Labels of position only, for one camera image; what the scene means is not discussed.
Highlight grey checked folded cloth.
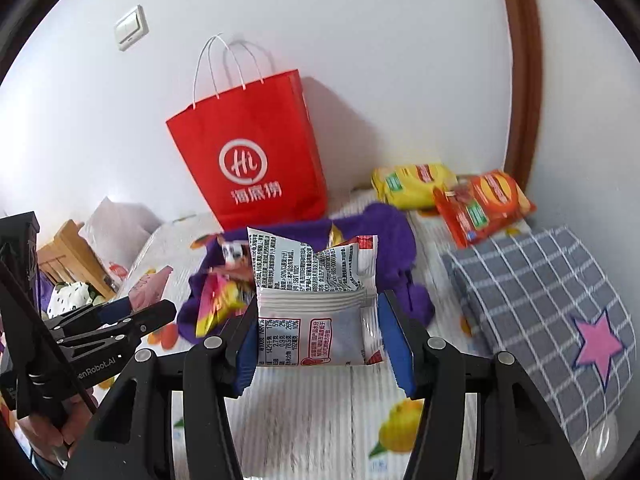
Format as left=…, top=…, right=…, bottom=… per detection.
left=440, top=225, right=636, bottom=453

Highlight red paper bag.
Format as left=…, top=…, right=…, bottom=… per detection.
left=166, top=34, right=328, bottom=231

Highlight long pink snack packet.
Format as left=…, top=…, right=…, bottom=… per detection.
left=127, top=266, right=174, bottom=311

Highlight purple towel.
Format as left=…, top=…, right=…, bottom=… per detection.
left=177, top=203, right=435, bottom=343

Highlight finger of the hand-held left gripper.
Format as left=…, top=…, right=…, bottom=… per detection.
left=52, top=300, right=177, bottom=361
left=42, top=296, right=138, bottom=333

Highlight brown wooden door frame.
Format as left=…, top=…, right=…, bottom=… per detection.
left=495, top=0, right=544, bottom=191

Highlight red chips bag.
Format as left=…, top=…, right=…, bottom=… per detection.
left=432, top=170, right=537, bottom=249

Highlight fruit print tablecloth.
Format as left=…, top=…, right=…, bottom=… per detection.
left=97, top=187, right=551, bottom=480

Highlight white wall switch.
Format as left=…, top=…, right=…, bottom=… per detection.
left=114, top=5, right=150, bottom=52

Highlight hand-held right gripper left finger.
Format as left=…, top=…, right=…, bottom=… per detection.
left=65, top=302, right=261, bottom=480

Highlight white plastic shopping bag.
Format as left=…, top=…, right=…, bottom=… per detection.
left=79, top=196, right=161, bottom=293

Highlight wooden headboard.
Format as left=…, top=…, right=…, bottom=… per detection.
left=36, top=220, right=118, bottom=301

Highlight white red-label snack packet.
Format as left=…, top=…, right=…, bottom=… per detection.
left=246, top=226, right=386, bottom=368

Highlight panda print snack packet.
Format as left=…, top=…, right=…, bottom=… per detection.
left=217, top=240, right=251, bottom=268

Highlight pink triangular chips packet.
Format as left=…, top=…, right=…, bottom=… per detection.
left=195, top=275, right=256, bottom=338

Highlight polka dot pillow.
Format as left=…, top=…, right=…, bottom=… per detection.
left=47, top=280, right=101, bottom=318

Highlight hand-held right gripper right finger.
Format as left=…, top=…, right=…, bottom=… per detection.
left=377, top=290, right=573, bottom=480

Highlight person's left hand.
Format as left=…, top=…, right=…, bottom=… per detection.
left=20, top=395, right=98, bottom=466

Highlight yellow chips bag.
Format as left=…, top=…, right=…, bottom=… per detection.
left=371, top=162, right=458, bottom=211

